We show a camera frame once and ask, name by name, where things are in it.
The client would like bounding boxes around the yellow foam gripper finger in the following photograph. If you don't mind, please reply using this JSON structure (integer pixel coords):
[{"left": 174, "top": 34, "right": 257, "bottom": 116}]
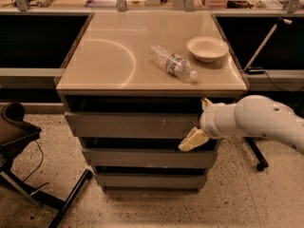
[
  {"left": 179, "top": 127, "right": 209, "bottom": 152},
  {"left": 201, "top": 98, "right": 213, "bottom": 110}
]

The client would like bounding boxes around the grey middle drawer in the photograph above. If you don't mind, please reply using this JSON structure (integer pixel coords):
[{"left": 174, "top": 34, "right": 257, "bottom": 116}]
[{"left": 83, "top": 148, "right": 217, "bottom": 168}]

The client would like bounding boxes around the white pole with black base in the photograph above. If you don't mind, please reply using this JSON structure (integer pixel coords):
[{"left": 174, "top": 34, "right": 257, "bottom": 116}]
[{"left": 243, "top": 17, "right": 293, "bottom": 71}]

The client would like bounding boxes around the black rolling stand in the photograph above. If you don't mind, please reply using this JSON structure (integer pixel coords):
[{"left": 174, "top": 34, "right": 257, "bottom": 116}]
[{"left": 245, "top": 137, "right": 269, "bottom": 172}]

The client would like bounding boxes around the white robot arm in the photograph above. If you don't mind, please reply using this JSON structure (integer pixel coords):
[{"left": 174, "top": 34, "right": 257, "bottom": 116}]
[{"left": 179, "top": 95, "right": 304, "bottom": 154}]

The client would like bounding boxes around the grey drawer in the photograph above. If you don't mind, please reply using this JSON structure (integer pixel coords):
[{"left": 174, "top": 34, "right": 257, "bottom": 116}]
[
  {"left": 65, "top": 112, "right": 199, "bottom": 139},
  {"left": 95, "top": 174, "right": 207, "bottom": 189},
  {"left": 83, "top": 148, "right": 217, "bottom": 168}
]

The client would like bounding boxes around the grey drawer cabinet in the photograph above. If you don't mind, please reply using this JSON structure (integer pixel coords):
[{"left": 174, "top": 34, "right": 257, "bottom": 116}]
[{"left": 53, "top": 10, "right": 250, "bottom": 194}]

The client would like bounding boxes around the white bowl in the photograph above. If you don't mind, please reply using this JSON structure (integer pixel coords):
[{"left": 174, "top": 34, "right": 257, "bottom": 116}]
[{"left": 187, "top": 36, "right": 229, "bottom": 63}]

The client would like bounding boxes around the grey top drawer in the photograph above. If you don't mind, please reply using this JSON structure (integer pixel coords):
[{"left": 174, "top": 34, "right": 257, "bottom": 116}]
[{"left": 65, "top": 112, "right": 199, "bottom": 139}]

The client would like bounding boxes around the grey bottom drawer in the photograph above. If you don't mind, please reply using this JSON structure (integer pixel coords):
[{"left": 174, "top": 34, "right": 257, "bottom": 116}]
[{"left": 95, "top": 174, "right": 207, "bottom": 189}]

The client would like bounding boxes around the black chair with stand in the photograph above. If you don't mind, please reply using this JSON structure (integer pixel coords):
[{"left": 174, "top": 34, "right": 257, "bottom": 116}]
[{"left": 0, "top": 102, "right": 92, "bottom": 228}]

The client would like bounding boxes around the black device on shelf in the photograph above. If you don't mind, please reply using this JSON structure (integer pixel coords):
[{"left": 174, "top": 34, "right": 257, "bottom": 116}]
[{"left": 226, "top": 0, "right": 253, "bottom": 9}]

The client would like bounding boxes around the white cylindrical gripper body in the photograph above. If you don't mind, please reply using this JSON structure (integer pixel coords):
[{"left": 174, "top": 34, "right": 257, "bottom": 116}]
[{"left": 199, "top": 103, "right": 237, "bottom": 139}]

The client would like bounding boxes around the clear plastic water bottle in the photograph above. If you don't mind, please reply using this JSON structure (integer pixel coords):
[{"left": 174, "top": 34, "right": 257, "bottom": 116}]
[{"left": 150, "top": 44, "right": 198, "bottom": 82}]

